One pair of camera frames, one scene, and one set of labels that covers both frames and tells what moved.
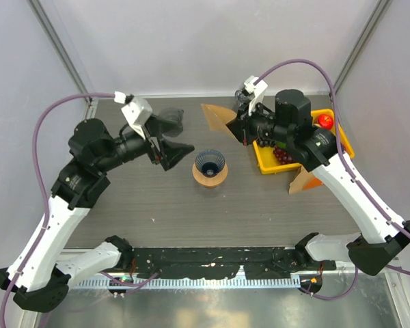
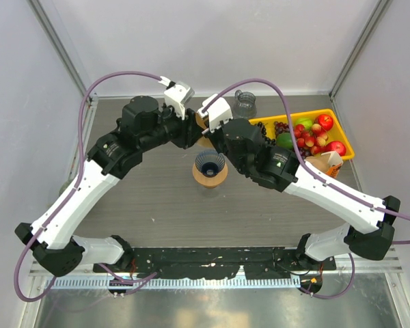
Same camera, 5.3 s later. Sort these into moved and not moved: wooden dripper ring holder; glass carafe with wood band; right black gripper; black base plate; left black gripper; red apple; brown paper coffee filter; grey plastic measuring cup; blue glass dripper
Moved: right black gripper; left black gripper; brown paper coffee filter
Not moved: black base plate; wooden dripper ring holder; blue glass dripper; red apple; glass carafe with wood band; grey plastic measuring cup
